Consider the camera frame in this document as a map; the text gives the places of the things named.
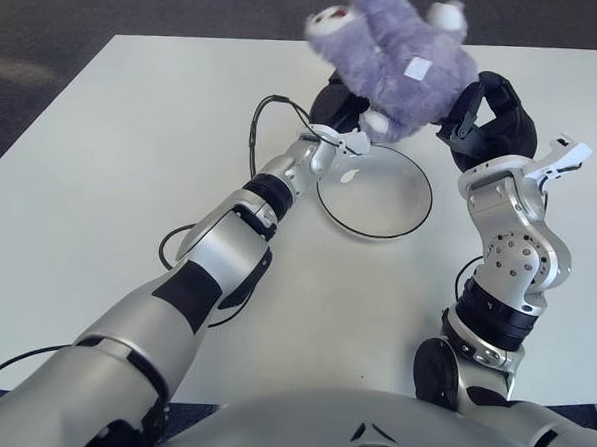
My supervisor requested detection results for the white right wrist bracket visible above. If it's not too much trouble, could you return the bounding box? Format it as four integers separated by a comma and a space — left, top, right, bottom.
523, 132, 594, 188

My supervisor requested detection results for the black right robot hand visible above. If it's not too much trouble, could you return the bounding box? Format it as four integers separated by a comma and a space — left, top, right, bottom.
433, 68, 543, 177

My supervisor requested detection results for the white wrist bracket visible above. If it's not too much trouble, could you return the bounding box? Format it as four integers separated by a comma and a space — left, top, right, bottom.
301, 123, 373, 157
523, 132, 594, 188

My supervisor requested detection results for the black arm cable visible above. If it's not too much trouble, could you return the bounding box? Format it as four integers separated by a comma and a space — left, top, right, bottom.
454, 254, 483, 304
0, 80, 321, 410

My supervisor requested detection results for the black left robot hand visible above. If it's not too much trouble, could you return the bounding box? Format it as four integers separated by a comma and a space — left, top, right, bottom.
308, 68, 373, 136

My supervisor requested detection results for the white plate with black rim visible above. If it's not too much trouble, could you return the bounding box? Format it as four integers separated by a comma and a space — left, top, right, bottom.
312, 138, 437, 244

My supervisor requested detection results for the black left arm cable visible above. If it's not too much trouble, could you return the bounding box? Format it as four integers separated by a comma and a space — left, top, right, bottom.
0, 80, 321, 410

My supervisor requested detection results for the grey robot torso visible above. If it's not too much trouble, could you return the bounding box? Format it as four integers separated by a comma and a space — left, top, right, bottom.
156, 378, 591, 447

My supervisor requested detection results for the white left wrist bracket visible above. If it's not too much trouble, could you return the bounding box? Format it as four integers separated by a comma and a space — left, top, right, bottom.
301, 123, 373, 157

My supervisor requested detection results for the purple plush bunny doll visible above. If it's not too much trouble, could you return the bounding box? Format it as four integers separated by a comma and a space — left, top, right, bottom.
297, 0, 484, 149

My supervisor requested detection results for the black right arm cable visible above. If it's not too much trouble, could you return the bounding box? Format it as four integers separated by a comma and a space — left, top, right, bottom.
454, 254, 483, 304

